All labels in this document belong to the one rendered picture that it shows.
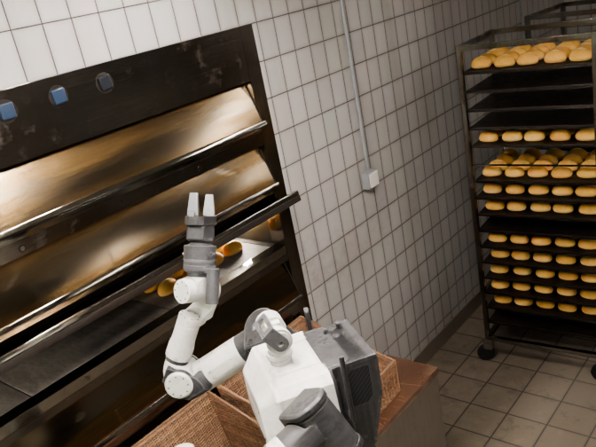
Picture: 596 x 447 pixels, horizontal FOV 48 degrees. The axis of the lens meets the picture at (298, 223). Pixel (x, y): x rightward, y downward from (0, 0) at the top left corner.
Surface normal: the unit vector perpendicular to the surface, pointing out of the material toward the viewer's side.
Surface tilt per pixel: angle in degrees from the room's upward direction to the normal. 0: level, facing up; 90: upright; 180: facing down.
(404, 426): 90
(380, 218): 90
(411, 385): 0
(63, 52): 90
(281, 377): 0
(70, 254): 70
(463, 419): 0
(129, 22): 90
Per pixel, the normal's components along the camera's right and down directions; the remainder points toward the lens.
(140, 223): 0.65, -0.23
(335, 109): 0.76, 0.09
